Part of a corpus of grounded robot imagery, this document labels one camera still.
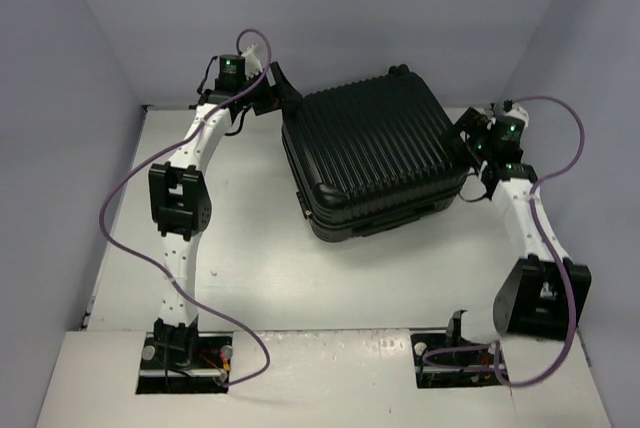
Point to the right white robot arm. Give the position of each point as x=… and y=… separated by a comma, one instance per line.
x=544, y=290

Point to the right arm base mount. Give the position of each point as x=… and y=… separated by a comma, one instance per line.
x=469, y=369

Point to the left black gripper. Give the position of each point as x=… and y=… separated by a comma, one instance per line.
x=273, y=93

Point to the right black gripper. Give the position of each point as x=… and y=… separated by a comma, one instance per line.
x=466, y=124

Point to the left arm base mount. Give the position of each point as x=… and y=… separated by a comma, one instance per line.
x=206, y=372

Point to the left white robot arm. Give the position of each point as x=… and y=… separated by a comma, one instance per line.
x=180, y=202

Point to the black hard-shell suitcase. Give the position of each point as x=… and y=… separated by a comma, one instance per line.
x=367, y=157

